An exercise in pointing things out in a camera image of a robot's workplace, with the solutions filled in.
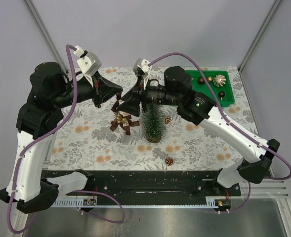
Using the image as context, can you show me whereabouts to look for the small green christmas tree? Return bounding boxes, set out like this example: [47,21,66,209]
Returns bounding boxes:
[141,104,166,143]

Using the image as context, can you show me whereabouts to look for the brown ribbon gold berries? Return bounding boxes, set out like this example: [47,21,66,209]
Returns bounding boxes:
[110,92,140,136]

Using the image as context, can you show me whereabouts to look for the floral paper mat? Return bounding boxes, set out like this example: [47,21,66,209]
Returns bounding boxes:
[47,66,263,171]

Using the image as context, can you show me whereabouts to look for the pine cone front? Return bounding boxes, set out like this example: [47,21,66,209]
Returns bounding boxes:
[165,157,174,166]

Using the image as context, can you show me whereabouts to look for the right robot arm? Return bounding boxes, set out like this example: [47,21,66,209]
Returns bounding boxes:
[118,66,280,196]

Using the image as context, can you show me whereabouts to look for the white slotted cable duct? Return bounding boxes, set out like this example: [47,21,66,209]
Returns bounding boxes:
[51,198,97,208]

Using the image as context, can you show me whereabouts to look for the brown bauble in tray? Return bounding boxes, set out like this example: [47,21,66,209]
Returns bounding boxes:
[198,77,205,85]

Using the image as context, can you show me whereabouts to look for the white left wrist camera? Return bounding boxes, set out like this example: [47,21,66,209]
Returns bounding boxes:
[74,45,102,86]

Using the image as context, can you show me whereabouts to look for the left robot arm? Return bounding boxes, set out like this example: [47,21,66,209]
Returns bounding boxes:
[0,62,94,214]

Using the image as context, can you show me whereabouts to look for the small dark bauble right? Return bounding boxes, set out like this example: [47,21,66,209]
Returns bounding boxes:
[218,91,225,98]

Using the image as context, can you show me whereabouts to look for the pine cone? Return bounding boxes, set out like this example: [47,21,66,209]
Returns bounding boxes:
[165,157,174,166]
[164,116,172,124]

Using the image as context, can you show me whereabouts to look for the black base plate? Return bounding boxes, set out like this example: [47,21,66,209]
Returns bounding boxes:
[41,169,242,207]

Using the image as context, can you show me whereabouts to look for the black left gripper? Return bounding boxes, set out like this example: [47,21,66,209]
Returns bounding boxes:
[53,70,124,108]

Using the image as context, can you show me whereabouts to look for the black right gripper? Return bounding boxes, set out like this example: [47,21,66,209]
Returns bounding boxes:
[117,74,181,118]

